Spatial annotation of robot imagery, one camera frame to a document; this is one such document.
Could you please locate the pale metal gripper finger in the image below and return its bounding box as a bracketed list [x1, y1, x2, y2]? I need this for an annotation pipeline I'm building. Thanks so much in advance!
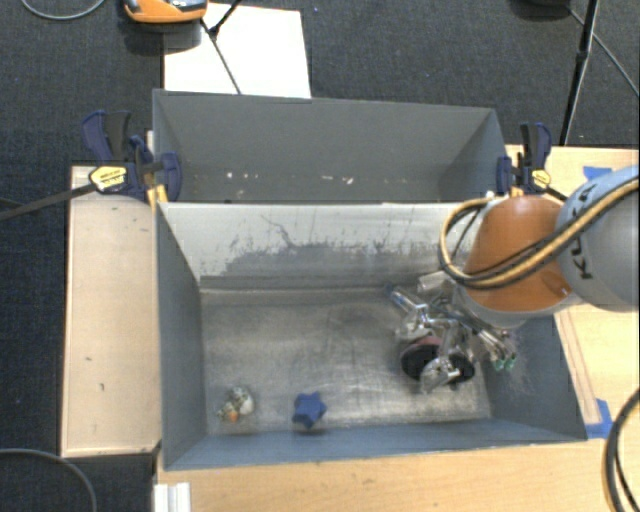
[419, 354, 464, 395]
[386, 283, 430, 323]

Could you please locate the black and red-brown round disc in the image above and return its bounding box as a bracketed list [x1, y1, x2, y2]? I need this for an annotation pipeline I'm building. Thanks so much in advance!
[398, 336, 477, 387]

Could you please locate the grey metal bin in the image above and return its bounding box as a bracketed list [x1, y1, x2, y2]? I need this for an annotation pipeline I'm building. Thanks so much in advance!
[151, 88, 589, 472]

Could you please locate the blue star-shaped toy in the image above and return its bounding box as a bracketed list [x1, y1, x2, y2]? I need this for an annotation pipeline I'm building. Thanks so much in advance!
[291, 391, 329, 432]

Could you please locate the white green orange toy animal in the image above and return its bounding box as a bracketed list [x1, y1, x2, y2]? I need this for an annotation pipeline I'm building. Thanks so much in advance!
[215, 385, 256, 424]

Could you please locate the pale wood flat board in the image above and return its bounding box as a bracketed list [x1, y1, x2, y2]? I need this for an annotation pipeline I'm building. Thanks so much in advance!
[59, 164, 164, 459]

